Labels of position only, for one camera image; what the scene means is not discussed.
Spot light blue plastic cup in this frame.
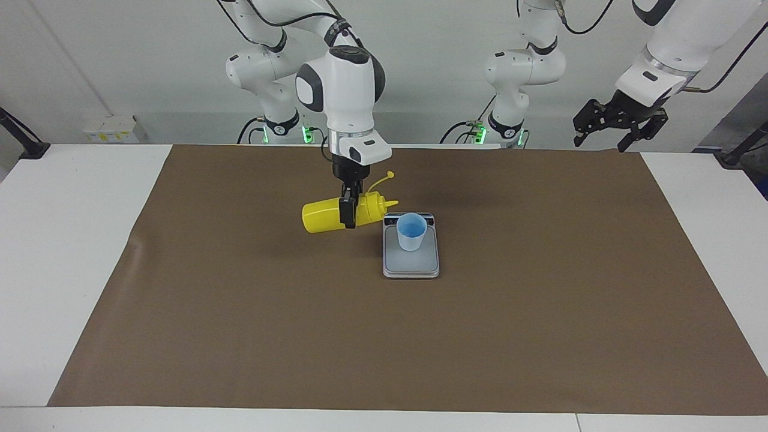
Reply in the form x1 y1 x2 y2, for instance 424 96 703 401
396 212 428 252

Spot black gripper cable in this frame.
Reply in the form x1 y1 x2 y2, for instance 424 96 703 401
219 0 361 163
555 0 768 95

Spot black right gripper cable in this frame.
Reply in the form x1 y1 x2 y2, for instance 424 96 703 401
219 0 361 163

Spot black arm base cable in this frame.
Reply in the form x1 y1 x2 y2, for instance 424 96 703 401
440 93 499 145
237 116 268 145

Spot yellow squeeze seasoning bottle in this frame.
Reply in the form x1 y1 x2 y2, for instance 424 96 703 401
302 171 399 234

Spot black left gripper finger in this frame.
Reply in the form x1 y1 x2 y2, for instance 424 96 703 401
618 111 670 152
573 99 619 148

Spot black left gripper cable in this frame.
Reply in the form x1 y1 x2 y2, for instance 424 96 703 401
555 0 768 95

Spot silver digital kitchen scale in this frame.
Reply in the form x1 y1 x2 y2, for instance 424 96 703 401
382 212 440 279

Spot black camera stand clamp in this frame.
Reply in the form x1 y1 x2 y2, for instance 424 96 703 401
0 107 50 160
714 120 768 167

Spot brown paper table mat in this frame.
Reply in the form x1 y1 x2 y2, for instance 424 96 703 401
47 144 768 416

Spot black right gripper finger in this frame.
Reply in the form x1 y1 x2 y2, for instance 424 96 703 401
338 180 362 230

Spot white wall socket strip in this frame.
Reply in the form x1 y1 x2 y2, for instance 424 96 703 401
83 115 140 143

